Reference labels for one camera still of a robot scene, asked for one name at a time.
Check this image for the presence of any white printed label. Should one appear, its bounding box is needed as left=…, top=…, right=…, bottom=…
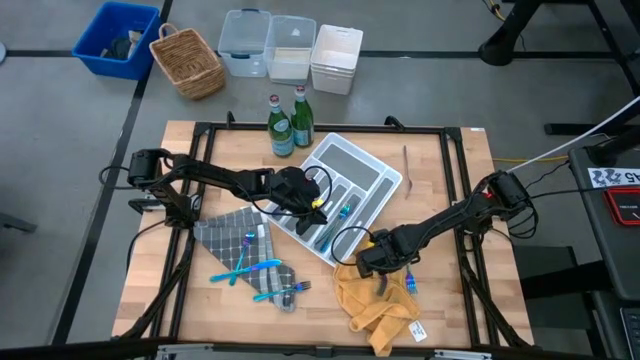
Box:
left=587, top=167, right=640, bottom=189

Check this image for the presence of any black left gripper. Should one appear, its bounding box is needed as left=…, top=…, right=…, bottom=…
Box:
left=269, top=166, right=330, bottom=236

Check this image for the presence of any green glass water bottle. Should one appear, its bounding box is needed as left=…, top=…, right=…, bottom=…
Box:
left=267, top=93, right=296, bottom=159
left=290, top=84, right=316, bottom=149

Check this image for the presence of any clear bin with blue latches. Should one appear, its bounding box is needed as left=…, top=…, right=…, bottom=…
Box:
left=217, top=8, right=273, bottom=79

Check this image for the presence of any woven wicker basket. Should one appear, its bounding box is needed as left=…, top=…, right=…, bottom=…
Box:
left=148, top=22, right=227, bottom=101

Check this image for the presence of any yellow cable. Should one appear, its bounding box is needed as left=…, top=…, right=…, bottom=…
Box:
left=492, top=155, right=571, bottom=165

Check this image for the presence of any teal iridescent fork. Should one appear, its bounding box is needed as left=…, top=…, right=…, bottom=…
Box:
left=252, top=280, right=313, bottom=303

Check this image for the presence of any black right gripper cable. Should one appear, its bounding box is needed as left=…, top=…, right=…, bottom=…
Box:
left=330, top=225, right=375, bottom=267

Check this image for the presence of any black stand base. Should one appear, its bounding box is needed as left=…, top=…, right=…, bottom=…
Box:
left=477, top=0, right=541, bottom=67

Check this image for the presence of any grey furniture leg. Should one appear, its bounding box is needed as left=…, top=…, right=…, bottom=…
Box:
left=0, top=212, right=39, bottom=234

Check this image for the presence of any copper coloured spoon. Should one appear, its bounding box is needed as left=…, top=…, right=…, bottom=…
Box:
left=402, top=144, right=414, bottom=200

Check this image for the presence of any dark grey cart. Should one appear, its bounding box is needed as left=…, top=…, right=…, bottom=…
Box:
left=568, top=144, right=640, bottom=301

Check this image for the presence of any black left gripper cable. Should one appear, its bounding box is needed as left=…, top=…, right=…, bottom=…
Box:
left=249, top=164, right=335, bottom=219

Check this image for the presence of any black item in bin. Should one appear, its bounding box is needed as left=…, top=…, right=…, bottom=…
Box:
left=102, top=35, right=134, bottom=61

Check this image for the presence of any clear plastic bin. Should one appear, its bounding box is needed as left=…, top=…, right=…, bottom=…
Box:
left=263, top=14, right=318, bottom=86

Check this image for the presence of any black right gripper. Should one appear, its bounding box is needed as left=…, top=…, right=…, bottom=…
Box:
left=355, top=227, right=420, bottom=280

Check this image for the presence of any white plastic bin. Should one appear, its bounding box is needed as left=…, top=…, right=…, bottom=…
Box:
left=309, top=23, right=365, bottom=96

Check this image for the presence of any white cable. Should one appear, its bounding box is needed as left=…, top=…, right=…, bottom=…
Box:
left=507, top=94, right=640, bottom=174

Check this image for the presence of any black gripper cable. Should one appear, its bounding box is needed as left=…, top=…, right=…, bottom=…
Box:
left=249, top=164, right=335, bottom=219
left=330, top=225, right=375, bottom=267

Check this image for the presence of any black keyboard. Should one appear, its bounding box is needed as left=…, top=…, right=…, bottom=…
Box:
left=619, top=307, right=640, bottom=360

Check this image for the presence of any blue plastic bin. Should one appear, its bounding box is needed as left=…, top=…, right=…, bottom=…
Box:
left=71, top=0, right=161, bottom=81

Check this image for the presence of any black metal table frame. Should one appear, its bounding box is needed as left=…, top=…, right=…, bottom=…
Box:
left=112, top=110, right=534, bottom=351

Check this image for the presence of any white plastic cutlery tray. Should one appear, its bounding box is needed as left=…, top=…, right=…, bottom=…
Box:
left=260, top=131, right=404, bottom=268

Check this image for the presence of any mustard yellow cloth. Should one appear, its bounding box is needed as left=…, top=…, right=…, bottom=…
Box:
left=332, top=259, right=429, bottom=359

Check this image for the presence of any red framed device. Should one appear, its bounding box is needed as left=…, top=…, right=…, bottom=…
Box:
left=602, top=185, right=640, bottom=227

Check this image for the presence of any grey checked cloth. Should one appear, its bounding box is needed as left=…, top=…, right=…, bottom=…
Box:
left=192, top=205, right=297, bottom=314

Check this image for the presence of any teal iridescent knife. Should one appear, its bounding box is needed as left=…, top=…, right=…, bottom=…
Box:
left=208, top=258, right=284, bottom=284

